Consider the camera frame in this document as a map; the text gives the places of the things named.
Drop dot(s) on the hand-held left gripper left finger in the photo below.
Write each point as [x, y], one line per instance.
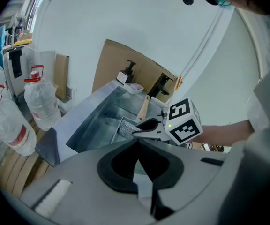
[107, 170]

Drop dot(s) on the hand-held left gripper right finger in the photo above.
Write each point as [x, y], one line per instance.
[170, 170]

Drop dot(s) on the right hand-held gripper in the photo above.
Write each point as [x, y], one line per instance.
[184, 125]

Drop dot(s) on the silver steel wool scrubber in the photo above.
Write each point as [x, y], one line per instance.
[126, 130]

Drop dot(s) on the person's right forearm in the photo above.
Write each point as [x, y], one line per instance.
[221, 132]

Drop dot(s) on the rectangular metal tray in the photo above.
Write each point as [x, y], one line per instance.
[117, 135]

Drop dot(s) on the white soap dish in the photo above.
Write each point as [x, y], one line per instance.
[133, 88]

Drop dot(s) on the black faucet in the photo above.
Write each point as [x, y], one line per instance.
[162, 84]

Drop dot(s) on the stainless steel sink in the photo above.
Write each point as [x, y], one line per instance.
[95, 123]

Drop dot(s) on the orange tag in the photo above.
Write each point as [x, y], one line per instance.
[179, 83]

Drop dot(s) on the black pump soap bottle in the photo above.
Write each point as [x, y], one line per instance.
[125, 75]

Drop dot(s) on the large cardboard sheet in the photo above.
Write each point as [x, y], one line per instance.
[116, 62]

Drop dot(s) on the wooden pallet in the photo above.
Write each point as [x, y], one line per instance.
[17, 172]

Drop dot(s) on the small cardboard sheet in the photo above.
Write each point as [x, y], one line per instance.
[62, 76]

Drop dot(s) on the teal face mask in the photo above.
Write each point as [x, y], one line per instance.
[226, 6]

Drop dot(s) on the yellow bar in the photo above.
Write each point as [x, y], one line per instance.
[22, 42]

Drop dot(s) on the white wall conduit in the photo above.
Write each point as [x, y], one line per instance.
[203, 41]

